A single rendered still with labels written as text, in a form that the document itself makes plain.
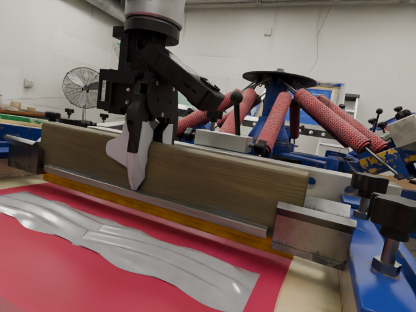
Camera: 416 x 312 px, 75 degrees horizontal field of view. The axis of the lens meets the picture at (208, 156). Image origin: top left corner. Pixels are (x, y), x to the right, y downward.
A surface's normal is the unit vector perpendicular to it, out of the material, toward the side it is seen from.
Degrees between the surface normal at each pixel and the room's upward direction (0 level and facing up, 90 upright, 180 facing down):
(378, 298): 0
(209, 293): 34
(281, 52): 90
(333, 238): 90
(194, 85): 92
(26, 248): 0
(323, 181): 90
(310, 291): 0
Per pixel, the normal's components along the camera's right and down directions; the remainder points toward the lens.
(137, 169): 0.40, 0.50
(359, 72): -0.39, 0.06
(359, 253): 0.14, -0.98
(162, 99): 0.91, 0.17
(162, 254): -0.08, -0.79
